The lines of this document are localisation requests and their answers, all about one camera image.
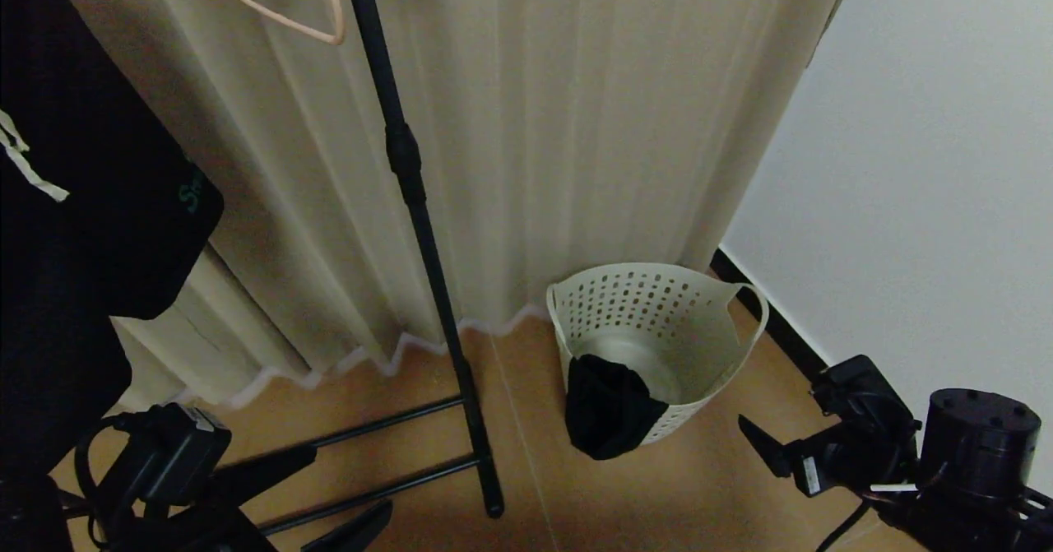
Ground black garment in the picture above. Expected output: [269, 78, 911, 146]
[564, 353, 669, 461]

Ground pink clothes hanger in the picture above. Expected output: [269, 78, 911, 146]
[177, 0, 346, 46]

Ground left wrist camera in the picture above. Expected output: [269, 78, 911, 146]
[107, 404, 233, 512]

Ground black shorts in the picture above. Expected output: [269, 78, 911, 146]
[0, 0, 225, 487]

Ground white laundry basket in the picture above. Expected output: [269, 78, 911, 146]
[547, 262, 770, 446]

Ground black clothes rack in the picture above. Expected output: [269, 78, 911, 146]
[58, 0, 504, 536]

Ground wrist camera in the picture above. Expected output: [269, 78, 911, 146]
[107, 404, 233, 512]
[810, 355, 921, 446]

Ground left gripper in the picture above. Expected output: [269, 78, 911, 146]
[111, 443, 394, 552]

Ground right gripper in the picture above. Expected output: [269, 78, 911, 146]
[738, 415, 918, 499]

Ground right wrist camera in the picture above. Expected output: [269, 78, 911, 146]
[810, 355, 921, 446]

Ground beige curtain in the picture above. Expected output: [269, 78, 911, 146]
[41, 0, 865, 409]

